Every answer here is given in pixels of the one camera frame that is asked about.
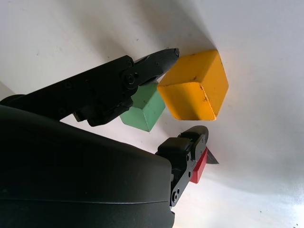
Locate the green cube block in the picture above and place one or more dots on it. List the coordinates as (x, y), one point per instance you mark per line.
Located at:
(145, 109)

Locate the yellow cube block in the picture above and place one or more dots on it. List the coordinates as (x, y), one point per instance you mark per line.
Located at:
(192, 83)

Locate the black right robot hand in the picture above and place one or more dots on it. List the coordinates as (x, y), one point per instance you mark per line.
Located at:
(71, 171)

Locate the red cube block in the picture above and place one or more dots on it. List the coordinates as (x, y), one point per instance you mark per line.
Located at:
(199, 169)

